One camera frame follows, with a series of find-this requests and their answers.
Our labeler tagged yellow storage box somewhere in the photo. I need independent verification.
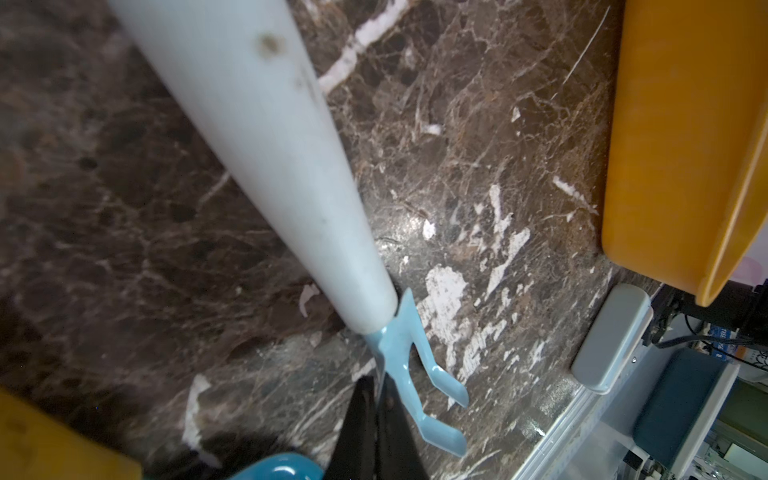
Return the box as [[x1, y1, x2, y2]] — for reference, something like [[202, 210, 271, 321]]
[[602, 1, 767, 307]]

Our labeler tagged yellow handle teal fork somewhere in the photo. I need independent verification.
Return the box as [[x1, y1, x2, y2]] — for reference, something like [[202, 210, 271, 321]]
[[1, 390, 324, 479]]

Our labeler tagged white handle lightblue fork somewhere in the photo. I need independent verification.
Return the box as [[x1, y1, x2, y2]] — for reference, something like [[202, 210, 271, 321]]
[[111, 1, 469, 457]]

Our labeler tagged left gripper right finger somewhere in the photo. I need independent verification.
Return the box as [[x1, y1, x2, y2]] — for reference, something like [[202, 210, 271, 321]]
[[376, 374, 429, 480]]

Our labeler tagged white blue stapler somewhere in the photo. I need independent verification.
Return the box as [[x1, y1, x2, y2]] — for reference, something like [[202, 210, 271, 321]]
[[571, 284, 653, 395]]

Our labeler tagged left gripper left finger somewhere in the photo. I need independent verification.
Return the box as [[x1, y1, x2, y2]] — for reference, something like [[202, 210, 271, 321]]
[[323, 376, 376, 480]]

